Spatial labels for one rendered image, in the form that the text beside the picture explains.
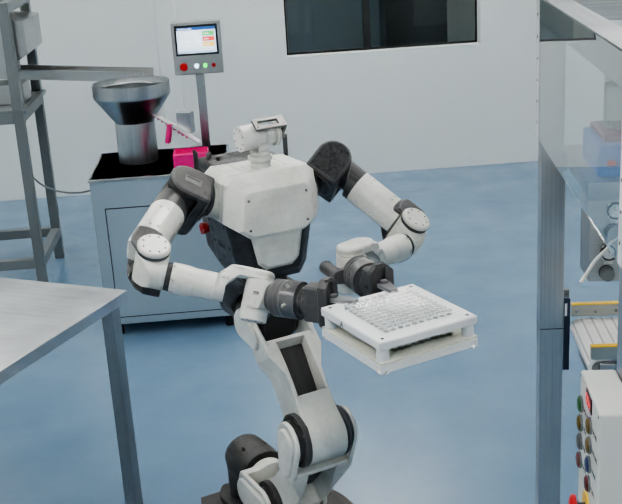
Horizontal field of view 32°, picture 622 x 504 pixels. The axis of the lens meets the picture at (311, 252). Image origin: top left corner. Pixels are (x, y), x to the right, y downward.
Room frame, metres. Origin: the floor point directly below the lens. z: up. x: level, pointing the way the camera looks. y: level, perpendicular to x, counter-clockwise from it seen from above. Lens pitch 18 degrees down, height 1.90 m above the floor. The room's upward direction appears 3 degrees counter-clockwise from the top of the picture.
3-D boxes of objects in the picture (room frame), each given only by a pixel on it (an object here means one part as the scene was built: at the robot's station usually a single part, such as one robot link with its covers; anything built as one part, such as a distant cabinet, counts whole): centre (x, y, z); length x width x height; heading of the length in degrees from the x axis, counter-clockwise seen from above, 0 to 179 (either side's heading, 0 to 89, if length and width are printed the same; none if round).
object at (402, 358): (2.16, -0.18, 0.98); 0.24 x 0.24 x 0.02; 28
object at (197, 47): (5.11, 0.48, 1.07); 0.23 x 0.10 x 0.62; 93
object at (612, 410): (1.60, -0.47, 0.97); 0.17 x 0.06 x 0.26; 175
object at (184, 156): (4.77, 0.52, 0.80); 0.16 x 0.12 x 0.09; 93
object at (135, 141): (5.01, 0.73, 0.95); 0.49 x 0.36 x 0.38; 93
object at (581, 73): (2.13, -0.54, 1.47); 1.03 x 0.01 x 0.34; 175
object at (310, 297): (2.28, 0.01, 1.03); 0.12 x 0.10 x 0.13; 60
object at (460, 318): (2.16, -0.18, 1.03); 0.25 x 0.24 x 0.02; 118
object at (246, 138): (2.71, 0.12, 1.32); 0.10 x 0.07 x 0.09; 118
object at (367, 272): (2.38, -0.14, 1.03); 0.12 x 0.10 x 0.13; 20
